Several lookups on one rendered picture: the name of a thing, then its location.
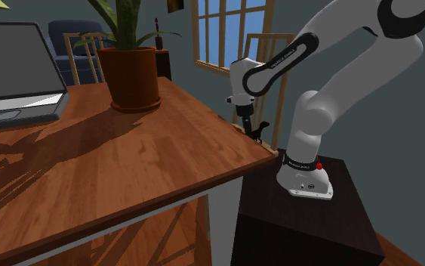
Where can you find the dark wall picture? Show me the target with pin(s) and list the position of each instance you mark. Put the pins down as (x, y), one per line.
(175, 5)

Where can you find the blue armchair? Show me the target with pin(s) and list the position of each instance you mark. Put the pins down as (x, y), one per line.
(74, 37)

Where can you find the light wooden chair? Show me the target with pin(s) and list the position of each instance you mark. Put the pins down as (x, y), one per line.
(73, 62)
(281, 99)

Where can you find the window with wooden frame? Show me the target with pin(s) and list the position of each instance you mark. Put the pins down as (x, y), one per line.
(230, 33)

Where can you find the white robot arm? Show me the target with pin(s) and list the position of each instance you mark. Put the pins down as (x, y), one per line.
(348, 77)

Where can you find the green plant in brown pot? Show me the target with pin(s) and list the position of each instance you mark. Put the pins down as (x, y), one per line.
(133, 75)

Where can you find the dark wooden side cabinet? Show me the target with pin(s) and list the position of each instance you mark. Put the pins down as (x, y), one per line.
(163, 62)

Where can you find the grey open laptop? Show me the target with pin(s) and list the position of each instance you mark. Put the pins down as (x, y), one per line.
(13, 62)

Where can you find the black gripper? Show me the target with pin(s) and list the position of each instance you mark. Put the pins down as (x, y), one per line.
(244, 110)

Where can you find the dark robot stand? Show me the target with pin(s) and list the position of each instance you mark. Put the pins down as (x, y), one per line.
(293, 224)

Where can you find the wooden table with white frame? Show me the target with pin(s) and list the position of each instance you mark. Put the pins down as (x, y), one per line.
(131, 158)

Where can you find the dark dinosaur toy figure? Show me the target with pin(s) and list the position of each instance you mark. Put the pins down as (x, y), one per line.
(259, 131)

